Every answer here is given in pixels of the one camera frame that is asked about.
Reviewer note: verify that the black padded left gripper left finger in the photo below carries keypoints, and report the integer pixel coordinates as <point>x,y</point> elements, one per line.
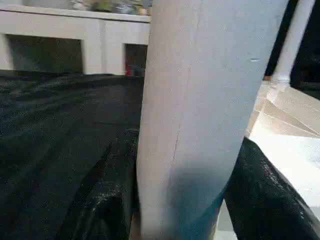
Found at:
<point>105,187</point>

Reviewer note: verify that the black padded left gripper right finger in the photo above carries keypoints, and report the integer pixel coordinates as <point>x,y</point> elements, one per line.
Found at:
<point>262,200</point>

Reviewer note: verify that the white plastic table top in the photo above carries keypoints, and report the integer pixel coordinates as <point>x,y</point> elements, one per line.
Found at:
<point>287,150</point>

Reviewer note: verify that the black glossy mat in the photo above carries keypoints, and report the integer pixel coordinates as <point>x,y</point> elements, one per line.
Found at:
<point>50,125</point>

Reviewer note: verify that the red packet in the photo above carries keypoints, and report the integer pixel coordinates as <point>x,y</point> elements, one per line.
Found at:
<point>128,71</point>

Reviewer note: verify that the white glass-door cabinet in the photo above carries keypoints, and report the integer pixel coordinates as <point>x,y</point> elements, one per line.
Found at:
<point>50,25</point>

